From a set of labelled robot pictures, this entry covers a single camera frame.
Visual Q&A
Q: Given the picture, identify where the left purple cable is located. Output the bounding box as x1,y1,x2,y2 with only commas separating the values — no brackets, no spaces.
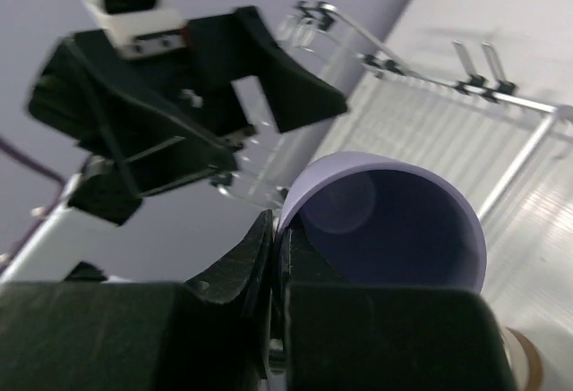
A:
0,133,64,253

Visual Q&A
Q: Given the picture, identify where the steel cup brown base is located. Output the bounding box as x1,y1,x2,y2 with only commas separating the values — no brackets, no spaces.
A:
501,327,543,391

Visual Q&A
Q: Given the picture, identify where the metal wire dish rack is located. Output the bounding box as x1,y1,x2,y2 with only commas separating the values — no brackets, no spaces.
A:
214,0,573,249

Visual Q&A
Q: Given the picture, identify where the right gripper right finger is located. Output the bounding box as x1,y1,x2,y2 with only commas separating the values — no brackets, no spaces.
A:
281,227,517,390

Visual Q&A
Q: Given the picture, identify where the lilac cup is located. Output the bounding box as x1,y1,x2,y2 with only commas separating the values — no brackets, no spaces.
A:
276,151,487,293

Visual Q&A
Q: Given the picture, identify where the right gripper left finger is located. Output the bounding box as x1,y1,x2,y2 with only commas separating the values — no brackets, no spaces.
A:
1,211,273,390

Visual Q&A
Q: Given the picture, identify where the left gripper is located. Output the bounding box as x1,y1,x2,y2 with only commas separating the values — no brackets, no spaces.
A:
28,6,347,198

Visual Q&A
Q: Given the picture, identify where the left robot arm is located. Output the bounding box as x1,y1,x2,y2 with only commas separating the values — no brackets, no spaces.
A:
1,6,347,282

